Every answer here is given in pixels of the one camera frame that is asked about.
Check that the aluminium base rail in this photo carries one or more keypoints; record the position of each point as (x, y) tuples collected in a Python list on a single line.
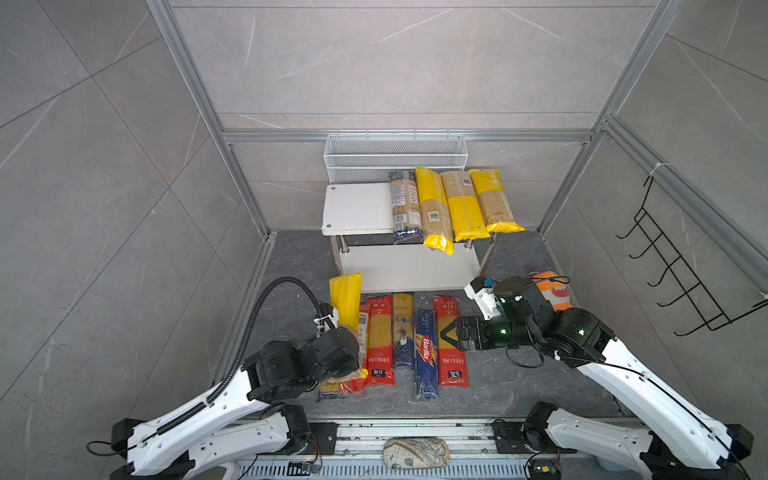
[(500, 450)]

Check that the clear blue-end spaghetti bag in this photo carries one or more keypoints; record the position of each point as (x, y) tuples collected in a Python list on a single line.
[(406, 215)]

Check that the dark blue spaghetti bag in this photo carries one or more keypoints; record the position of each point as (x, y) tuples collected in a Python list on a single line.
[(403, 330)]

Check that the red spaghetti bag left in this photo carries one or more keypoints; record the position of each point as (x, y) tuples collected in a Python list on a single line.
[(357, 385)]

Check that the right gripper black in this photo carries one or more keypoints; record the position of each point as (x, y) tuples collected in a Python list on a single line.
[(464, 328)]

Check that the orange shark plush toy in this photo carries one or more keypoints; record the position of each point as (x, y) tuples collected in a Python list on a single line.
[(554, 288)]

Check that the yellow-top spaghetti bag barcode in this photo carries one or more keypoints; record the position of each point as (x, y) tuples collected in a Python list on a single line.
[(435, 215)]

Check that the patterned cloth pouch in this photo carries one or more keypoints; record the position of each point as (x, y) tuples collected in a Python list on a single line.
[(415, 453)]

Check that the half yellow spaghetti bag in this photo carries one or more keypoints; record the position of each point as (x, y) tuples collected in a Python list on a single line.
[(466, 216)]

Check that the red spaghetti bag right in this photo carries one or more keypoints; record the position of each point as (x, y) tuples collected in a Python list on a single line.
[(452, 372)]

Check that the red yellow spaghetti bag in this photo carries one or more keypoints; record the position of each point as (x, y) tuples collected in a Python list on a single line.
[(380, 342)]

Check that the blue tan spaghetti bag leftmost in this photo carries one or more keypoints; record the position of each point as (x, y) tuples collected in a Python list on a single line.
[(332, 391)]

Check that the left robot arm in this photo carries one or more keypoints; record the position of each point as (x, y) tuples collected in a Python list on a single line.
[(251, 410)]

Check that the white two-tier shelf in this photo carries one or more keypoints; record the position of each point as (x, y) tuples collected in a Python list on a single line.
[(357, 221)]

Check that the yellow-end spaghetti bag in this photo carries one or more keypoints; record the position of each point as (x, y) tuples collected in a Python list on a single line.
[(493, 202)]

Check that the blue Barilla spaghetti bag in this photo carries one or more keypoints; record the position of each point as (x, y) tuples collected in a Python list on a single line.
[(426, 355)]

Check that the white wire mesh basket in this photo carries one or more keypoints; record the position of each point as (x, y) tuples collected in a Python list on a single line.
[(370, 158)]

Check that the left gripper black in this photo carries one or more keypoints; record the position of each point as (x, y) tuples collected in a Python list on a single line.
[(351, 366)]

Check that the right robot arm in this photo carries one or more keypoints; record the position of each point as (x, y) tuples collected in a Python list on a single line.
[(676, 440)]

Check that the black wire hook rack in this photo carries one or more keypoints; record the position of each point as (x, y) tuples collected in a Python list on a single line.
[(687, 284)]

